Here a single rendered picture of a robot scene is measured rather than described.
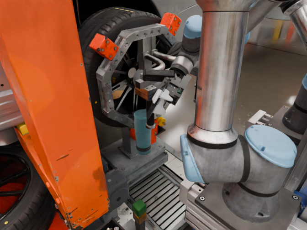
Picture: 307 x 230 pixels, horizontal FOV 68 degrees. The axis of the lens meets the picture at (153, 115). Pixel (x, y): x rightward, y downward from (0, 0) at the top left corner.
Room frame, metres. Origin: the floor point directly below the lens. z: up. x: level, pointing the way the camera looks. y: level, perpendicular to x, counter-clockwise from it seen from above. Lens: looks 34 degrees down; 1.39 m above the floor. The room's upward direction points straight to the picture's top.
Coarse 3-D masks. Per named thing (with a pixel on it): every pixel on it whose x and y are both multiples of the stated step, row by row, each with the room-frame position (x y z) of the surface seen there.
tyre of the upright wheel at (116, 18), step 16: (96, 16) 1.20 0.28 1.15; (112, 16) 1.15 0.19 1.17; (128, 16) 1.13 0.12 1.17; (144, 16) 1.19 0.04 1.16; (80, 32) 1.14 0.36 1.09; (96, 32) 1.07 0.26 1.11; (112, 32) 1.07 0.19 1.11; (96, 64) 1.00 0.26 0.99; (96, 80) 0.99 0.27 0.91; (96, 96) 0.98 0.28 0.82; (96, 112) 0.97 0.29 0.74
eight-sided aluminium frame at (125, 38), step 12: (156, 24) 1.18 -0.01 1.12; (120, 36) 1.04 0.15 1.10; (132, 36) 1.03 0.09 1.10; (144, 36) 1.08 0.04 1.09; (168, 36) 1.19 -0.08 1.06; (120, 48) 0.99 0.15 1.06; (108, 60) 0.99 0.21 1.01; (120, 60) 0.99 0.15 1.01; (96, 72) 0.96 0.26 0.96; (108, 72) 0.94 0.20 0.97; (108, 84) 0.94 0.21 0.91; (108, 96) 0.93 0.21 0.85; (108, 108) 0.93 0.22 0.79; (120, 120) 0.97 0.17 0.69; (132, 120) 1.02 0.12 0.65
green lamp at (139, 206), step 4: (140, 200) 0.50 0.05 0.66; (132, 204) 0.49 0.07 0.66; (136, 204) 0.49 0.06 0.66; (140, 204) 0.49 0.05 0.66; (144, 204) 0.49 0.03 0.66; (132, 208) 0.48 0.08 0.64; (136, 208) 0.47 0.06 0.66; (140, 208) 0.47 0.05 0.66; (144, 208) 0.48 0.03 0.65; (136, 212) 0.47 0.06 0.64; (140, 212) 0.47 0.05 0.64; (144, 212) 0.48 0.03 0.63
